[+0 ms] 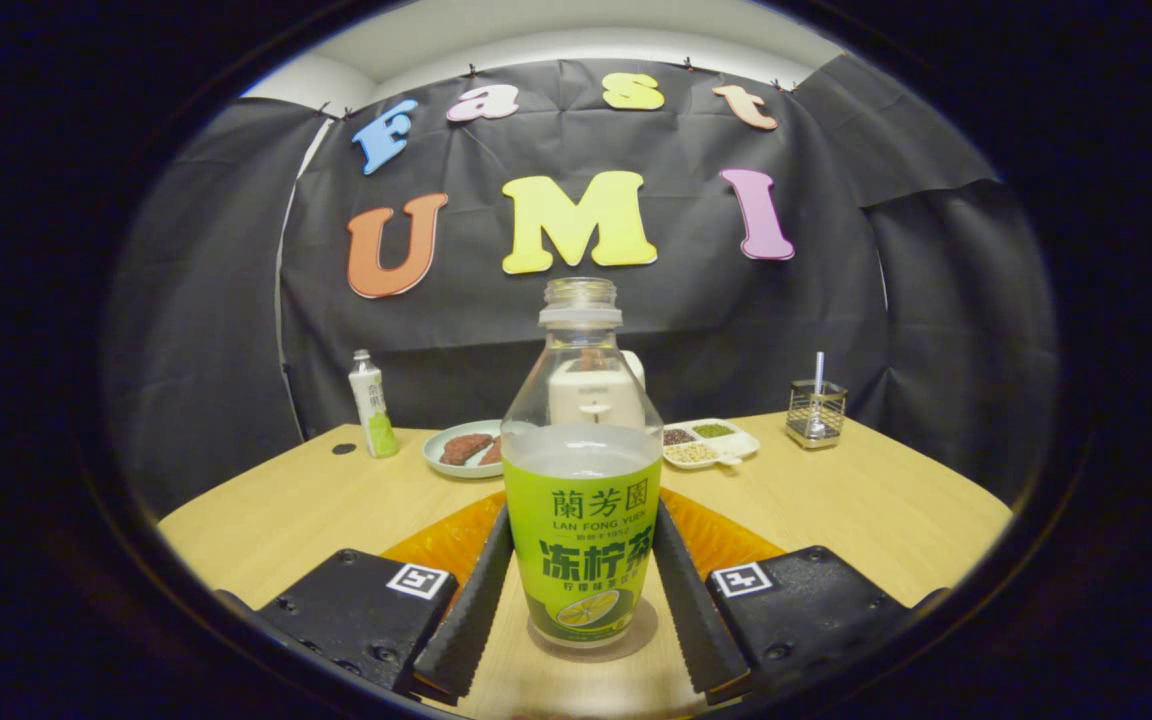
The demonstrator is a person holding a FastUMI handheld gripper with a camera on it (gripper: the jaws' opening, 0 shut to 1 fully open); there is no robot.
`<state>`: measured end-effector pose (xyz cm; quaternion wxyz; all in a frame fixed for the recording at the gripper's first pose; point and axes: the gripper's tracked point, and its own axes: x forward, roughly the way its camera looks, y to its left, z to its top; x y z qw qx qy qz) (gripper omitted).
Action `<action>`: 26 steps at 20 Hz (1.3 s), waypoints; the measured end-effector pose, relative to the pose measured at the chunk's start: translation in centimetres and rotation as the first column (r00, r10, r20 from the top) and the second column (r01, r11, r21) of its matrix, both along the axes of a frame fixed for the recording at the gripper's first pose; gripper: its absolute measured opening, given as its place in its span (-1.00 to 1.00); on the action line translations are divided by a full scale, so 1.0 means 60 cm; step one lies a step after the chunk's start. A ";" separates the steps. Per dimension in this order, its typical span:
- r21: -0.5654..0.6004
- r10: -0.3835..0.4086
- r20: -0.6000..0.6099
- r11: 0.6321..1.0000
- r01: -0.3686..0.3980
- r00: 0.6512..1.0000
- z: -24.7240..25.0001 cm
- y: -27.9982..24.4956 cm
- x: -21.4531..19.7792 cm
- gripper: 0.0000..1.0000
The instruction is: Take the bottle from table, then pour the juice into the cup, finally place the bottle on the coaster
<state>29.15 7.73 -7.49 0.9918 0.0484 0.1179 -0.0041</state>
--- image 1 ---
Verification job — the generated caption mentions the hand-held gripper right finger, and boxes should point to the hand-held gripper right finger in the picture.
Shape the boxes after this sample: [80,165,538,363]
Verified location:
[652,488,922,706]

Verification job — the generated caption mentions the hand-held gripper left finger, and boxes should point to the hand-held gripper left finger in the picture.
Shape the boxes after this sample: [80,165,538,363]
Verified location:
[256,490,515,701]

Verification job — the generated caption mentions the clear green label juice bottle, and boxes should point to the clear green label juice bottle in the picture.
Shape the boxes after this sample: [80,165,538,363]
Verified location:
[500,277,664,649]

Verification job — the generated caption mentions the slim white green bottle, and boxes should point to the slim white green bottle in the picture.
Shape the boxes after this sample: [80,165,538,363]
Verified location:
[348,349,401,460]

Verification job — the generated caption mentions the pale green plate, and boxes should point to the pale green plate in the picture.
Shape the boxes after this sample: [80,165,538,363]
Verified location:
[422,419,507,480]

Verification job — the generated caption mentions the white divided dish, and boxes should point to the white divided dish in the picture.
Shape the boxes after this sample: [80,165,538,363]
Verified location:
[661,417,762,471]

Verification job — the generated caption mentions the white toaster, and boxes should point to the white toaster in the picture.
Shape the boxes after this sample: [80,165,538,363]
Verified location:
[548,350,647,429]

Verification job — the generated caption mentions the metal wire holder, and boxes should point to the metal wire holder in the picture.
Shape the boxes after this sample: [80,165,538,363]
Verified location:
[785,378,849,450]

